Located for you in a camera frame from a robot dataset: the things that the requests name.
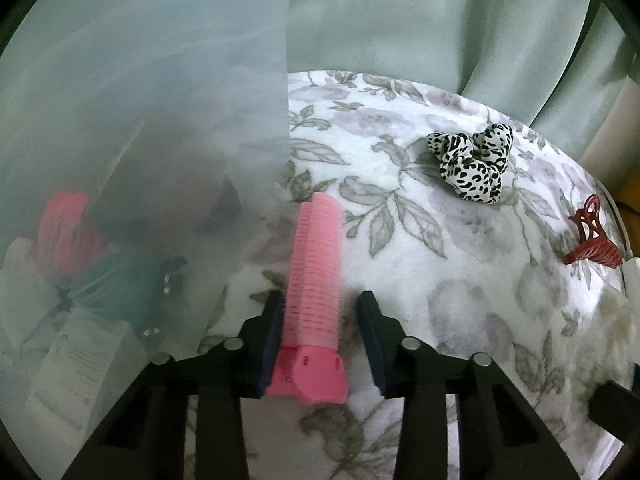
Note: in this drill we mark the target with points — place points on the pink hair roller clip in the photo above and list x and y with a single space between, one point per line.
312 260

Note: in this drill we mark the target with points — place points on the brown wooden frame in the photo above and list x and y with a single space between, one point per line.
631 195

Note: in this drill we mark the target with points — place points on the dark red hair claw clip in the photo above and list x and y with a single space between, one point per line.
595 252

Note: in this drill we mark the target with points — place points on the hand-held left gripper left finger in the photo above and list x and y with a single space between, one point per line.
270 345

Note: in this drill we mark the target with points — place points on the translucent plastic container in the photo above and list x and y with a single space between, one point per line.
150 85

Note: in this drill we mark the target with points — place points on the leopard print scrunchie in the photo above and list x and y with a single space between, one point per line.
470 175

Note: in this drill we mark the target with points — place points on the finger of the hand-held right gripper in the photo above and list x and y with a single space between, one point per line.
612 410

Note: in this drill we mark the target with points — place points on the teal plastic bangles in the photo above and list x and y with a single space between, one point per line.
115 280

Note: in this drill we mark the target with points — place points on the white power strip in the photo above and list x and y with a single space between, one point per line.
634 272

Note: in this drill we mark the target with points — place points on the white paper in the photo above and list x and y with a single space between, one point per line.
25 285

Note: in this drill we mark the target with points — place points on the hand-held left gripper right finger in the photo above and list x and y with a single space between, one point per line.
377 345

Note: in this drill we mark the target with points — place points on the grey floral blanket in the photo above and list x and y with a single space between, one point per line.
475 285

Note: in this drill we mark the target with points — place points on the pale green curtain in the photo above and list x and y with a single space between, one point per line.
400 20

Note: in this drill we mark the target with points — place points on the pink plastic bangles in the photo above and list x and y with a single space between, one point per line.
65 230

